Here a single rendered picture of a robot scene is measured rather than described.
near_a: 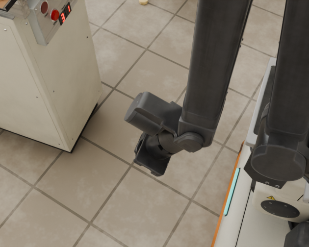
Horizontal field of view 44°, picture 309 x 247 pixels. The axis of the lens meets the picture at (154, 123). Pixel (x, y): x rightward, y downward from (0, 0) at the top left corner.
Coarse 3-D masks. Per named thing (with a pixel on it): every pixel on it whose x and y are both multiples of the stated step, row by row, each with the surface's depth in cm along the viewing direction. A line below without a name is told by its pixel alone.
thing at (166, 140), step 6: (162, 132) 67; (168, 132) 65; (162, 138) 67; (168, 138) 66; (162, 144) 68; (168, 144) 67; (174, 144) 65; (168, 150) 68; (174, 150) 68; (180, 150) 68
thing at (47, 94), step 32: (0, 32) 101; (32, 32) 104; (64, 32) 122; (0, 64) 116; (32, 64) 110; (64, 64) 129; (96, 64) 157; (0, 96) 136; (32, 96) 127; (64, 96) 136; (96, 96) 168; (0, 128) 175; (32, 128) 151; (64, 128) 145
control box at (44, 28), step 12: (36, 0) 98; (48, 0) 101; (60, 0) 107; (72, 0) 114; (36, 12) 98; (48, 12) 103; (60, 12) 109; (36, 24) 101; (48, 24) 105; (60, 24) 111; (36, 36) 105; (48, 36) 107
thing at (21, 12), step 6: (18, 0) 89; (24, 0) 90; (12, 6) 92; (18, 6) 91; (24, 6) 92; (0, 12) 95; (6, 12) 94; (12, 12) 93; (18, 12) 93; (24, 12) 93; (30, 12) 95; (24, 18) 94
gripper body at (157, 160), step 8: (144, 144) 73; (152, 144) 71; (144, 152) 73; (152, 152) 72; (160, 152) 70; (168, 152) 69; (136, 160) 72; (144, 160) 72; (152, 160) 73; (160, 160) 74; (168, 160) 75; (152, 168) 72; (160, 168) 73
